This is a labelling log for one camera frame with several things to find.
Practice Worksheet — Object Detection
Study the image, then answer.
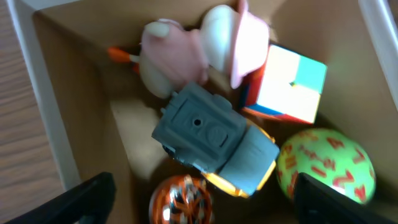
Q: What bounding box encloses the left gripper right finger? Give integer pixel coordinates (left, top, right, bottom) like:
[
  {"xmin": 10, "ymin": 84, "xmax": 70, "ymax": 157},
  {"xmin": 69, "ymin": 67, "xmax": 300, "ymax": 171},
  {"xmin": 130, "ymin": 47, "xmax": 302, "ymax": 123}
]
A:
[{"xmin": 293, "ymin": 172, "xmax": 394, "ymax": 224}]

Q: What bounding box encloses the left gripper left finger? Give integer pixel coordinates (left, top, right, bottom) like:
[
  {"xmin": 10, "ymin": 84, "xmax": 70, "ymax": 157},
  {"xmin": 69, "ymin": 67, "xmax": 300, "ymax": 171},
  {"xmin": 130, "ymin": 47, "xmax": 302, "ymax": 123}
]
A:
[{"xmin": 6, "ymin": 172, "xmax": 116, "ymax": 224}]

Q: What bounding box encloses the green number ball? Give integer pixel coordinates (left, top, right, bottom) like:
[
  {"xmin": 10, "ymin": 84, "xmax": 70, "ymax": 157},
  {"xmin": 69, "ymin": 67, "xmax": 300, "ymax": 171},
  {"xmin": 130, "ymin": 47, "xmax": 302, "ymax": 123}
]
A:
[{"xmin": 275, "ymin": 128, "xmax": 376, "ymax": 204}]

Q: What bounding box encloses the orange patterned ball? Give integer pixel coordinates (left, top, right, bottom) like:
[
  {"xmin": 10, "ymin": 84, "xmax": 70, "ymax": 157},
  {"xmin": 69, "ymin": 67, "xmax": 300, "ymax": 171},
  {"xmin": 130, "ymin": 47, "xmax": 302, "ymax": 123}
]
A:
[{"xmin": 149, "ymin": 175, "xmax": 215, "ymax": 224}]

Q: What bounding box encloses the grey yellow toy truck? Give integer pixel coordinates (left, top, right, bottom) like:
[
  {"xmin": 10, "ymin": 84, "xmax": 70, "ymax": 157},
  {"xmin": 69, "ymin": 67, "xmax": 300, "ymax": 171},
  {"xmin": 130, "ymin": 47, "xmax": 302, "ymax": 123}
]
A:
[{"xmin": 152, "ymin": 83, "xmax": 279, "ymax": 198}]

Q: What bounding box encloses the colourful puzzle cube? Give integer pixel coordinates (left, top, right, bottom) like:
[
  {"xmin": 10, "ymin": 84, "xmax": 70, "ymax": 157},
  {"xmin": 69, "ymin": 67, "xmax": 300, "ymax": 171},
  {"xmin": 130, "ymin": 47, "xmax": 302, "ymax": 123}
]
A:
[{"xmin": 241, "ymin": 45, "xmax": 327, "ymax": 124}]

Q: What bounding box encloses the pink white toy figure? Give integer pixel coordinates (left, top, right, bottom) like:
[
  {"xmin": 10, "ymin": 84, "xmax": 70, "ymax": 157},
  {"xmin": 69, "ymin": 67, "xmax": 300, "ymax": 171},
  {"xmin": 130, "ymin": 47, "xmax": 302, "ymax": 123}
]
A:
[{"xmin": 108, "ymin": 1, "xmax": 270, "ymax": 98}]

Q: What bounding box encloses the white cardboard box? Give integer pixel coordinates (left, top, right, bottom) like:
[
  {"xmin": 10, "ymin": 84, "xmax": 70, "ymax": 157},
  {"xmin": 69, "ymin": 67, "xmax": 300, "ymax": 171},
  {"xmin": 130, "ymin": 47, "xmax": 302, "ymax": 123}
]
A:
[{"xmin": 9, "ymin": 0, "xmax": 397, "ymax": 223}]

